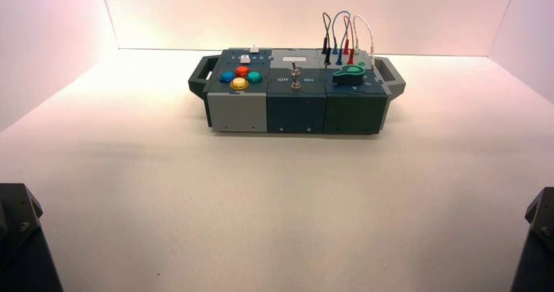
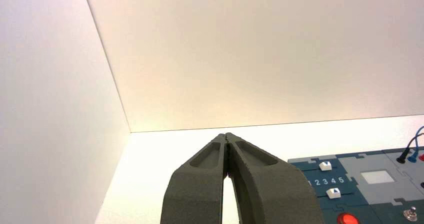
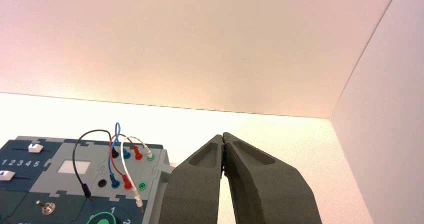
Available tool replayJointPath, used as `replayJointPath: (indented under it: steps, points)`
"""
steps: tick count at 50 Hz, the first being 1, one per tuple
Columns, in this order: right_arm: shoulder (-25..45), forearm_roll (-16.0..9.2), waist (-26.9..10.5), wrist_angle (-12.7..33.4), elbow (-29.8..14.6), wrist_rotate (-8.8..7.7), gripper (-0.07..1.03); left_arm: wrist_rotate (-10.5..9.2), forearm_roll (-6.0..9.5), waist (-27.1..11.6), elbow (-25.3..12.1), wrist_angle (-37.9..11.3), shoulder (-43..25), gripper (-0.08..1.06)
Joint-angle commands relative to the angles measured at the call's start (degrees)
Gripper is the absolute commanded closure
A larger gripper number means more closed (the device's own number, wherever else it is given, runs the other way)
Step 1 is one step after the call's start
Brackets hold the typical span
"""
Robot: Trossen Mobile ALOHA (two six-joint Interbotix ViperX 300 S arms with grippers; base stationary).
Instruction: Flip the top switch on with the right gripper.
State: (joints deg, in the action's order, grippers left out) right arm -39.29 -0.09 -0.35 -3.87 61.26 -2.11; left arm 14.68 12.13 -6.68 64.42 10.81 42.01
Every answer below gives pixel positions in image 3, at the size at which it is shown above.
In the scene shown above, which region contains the metal toggle switch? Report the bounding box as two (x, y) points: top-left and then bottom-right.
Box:
(35, 199), (57, 216)

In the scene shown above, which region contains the black jumper cable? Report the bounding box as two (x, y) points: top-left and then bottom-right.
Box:
(72, 129), (120, 201)

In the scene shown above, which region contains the blue jumper cable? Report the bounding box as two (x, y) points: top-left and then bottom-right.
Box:
(107, 122), (132, 189)

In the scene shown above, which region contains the blue grey control box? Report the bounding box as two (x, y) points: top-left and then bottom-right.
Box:
(0, 136), (176, 224)

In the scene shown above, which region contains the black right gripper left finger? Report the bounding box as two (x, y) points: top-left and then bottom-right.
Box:
(158, 134), (226, 224)

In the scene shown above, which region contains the red jumper cable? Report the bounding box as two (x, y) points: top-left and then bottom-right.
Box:
(109, 134), (144, 190)

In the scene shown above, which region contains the white jumper cable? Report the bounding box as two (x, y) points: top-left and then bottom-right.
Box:
(120, 136), (155, 214)

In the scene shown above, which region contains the green rotary knob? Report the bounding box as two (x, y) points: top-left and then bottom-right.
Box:
(87, 211), (119, 224)

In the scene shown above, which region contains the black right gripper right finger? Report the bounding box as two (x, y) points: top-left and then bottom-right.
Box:
(222, 132), (323, 224)

